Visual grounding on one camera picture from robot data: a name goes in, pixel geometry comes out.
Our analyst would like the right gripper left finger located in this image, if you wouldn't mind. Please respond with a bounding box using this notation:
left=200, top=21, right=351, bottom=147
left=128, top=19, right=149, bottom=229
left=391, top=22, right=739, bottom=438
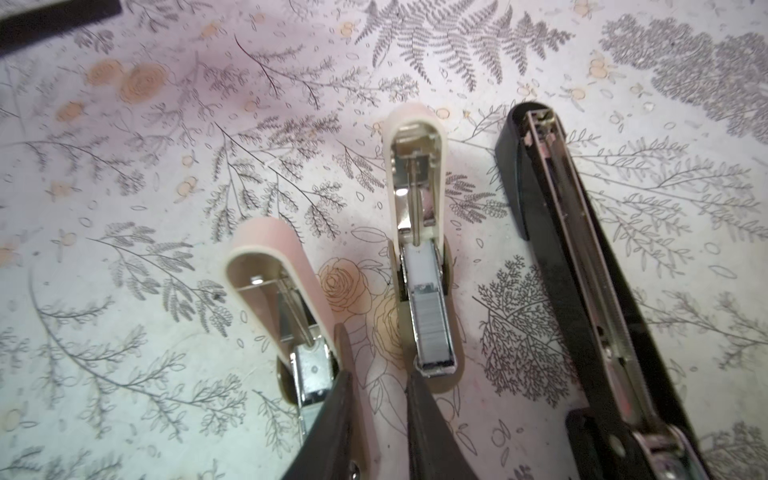
left=282, top=370, right=354, bottom=480

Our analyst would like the black stapler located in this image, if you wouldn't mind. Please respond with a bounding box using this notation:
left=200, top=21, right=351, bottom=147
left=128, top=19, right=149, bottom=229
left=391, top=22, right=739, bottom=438
left=495, top=102, right=710, bottom=479

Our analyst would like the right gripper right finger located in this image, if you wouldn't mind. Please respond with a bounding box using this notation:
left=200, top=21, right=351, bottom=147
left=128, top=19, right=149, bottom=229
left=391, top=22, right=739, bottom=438
left=406, top=370, right=477, bottom=480

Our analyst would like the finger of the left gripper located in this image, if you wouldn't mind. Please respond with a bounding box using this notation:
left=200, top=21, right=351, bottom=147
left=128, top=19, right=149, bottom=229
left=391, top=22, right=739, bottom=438
left=1, top=0, right=122, bottom=56

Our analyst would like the beige mini stapler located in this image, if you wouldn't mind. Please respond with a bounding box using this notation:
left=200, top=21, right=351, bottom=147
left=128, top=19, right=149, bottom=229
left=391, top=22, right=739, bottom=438
left=224, top=217, right=356, bottom=437
left=382, top=103, right=465, bottom=394

